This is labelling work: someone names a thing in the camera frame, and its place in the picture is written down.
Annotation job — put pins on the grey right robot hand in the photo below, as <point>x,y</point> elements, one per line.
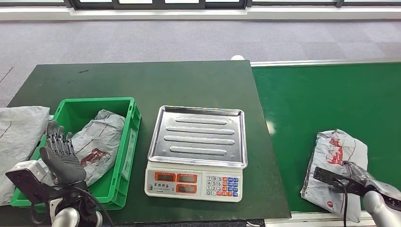
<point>360,178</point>

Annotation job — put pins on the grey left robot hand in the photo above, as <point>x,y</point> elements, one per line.
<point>65,169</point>

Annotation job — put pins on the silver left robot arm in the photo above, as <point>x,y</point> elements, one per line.
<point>67,217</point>

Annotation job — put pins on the plain grey parcel bag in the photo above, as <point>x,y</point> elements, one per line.
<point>18,141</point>

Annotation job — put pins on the green conveyor belt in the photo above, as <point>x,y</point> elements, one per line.
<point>297,125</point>

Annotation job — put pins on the white crate label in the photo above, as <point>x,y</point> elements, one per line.
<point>129,156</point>

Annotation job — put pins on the green plastic crate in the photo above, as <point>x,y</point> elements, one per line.
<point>94,100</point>

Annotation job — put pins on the white electronic scale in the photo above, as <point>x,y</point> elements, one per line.
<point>200,186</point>

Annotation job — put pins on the steel scale tray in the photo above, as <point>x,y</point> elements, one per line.
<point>200,137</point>

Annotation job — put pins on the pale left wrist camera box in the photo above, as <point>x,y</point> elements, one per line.
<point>31,167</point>

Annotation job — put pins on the black right camera mount bracket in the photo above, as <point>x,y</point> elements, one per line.
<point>325,176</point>

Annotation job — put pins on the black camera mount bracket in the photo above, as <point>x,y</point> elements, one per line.
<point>325,176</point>
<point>25,185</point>

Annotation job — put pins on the black left camera mount bracket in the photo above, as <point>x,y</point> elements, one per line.
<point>25,185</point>

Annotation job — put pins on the aluminium conveyor frame rail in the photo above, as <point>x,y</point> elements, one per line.
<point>313,62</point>
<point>297,219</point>

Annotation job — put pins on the black window frame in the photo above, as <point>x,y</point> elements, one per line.
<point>70,3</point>

